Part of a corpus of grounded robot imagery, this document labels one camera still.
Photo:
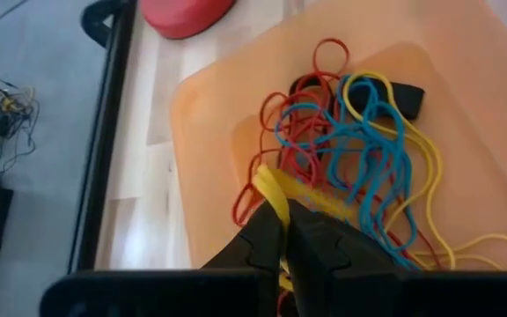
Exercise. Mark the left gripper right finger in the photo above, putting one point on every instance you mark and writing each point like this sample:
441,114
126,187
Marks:
332,264

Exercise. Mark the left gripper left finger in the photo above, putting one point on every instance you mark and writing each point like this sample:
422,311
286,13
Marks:
258,255

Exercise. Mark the red rubber band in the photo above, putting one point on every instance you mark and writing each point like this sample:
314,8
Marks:
264,110
331,40
236,211

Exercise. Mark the yellow rubber band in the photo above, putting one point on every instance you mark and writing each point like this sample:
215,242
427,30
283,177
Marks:
273,189
500,238
438,169

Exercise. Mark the blue rubber band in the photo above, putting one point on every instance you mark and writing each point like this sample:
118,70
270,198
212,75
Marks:
405,185
278,130

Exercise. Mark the orange translucent plastic bin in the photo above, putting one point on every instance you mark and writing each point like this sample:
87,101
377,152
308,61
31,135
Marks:
218,132

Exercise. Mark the red desk lamp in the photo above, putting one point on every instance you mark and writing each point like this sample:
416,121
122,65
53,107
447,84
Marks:
183,17

